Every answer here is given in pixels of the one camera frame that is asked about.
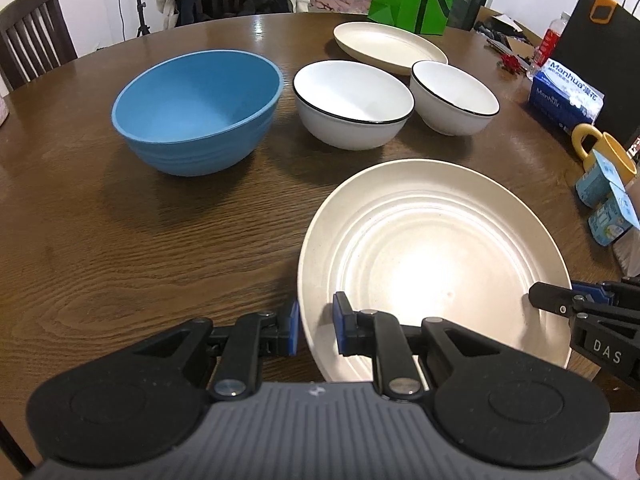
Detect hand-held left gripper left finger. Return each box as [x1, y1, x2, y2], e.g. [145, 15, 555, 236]
[107, 300, 301, 402]

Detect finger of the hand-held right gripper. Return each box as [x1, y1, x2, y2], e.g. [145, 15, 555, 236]
[529, 276, 640, 318]

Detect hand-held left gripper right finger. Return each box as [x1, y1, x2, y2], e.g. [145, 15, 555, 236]
[332, 291, 523, 402]

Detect large cream plate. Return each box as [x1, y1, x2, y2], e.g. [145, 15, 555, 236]
[297, 159, 573, 383]

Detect large white black-rimmed bowl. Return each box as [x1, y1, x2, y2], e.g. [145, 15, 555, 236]
[292, 60, 416, 151]

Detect blue bowl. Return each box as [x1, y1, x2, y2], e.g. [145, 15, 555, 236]
[111, 50, 284, 177]

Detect small light blue carton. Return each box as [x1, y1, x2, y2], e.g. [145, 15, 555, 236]
[575, 149, 626, 208]
[587, 192, 640, 247]

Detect yellow mug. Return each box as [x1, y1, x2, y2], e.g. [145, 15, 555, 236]
[571, 122, 638, 188]

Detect blue tissue box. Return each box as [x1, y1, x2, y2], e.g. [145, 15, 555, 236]
[529, 57, 606, 136]

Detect small white black-rimmed bowl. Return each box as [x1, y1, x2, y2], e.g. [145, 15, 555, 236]
[410, 60, 501, 137]

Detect black paper bag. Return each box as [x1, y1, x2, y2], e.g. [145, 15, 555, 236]
[550, 0, 640, 158]

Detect red label water bottle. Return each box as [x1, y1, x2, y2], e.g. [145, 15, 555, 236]
[532, 12, 571, 68]

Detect open cardboard box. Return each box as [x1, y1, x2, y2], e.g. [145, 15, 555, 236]
[470, 5, 546, 61]

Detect medium cream plate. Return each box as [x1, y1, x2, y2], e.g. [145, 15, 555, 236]
[333, 22, 449, 76]

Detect black crumpled clothes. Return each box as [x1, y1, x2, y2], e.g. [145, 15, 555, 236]
[235, 0, 293, 16]

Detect pink bedding pile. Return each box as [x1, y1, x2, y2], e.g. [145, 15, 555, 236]
[310, 0, 371, 13]

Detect dark wooden chair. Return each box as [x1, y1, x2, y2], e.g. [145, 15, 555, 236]
[0, 0, 78, 93]

